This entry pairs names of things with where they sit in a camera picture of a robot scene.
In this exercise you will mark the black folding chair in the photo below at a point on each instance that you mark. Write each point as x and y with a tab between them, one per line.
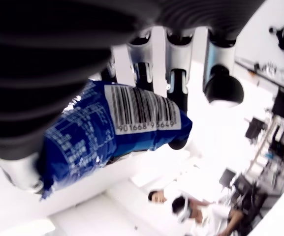
252	201

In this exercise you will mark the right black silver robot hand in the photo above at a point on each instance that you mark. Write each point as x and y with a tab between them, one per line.
45	61

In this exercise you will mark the metal shelf rack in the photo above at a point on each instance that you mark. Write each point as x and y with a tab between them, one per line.
267	137

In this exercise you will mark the blue Oreo cookie packet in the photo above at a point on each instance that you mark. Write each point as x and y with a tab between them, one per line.
87	130

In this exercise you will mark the black-haired person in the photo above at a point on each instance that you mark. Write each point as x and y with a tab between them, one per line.
155	196

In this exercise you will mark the seated person in white shirt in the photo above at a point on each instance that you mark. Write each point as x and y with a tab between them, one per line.
215	216

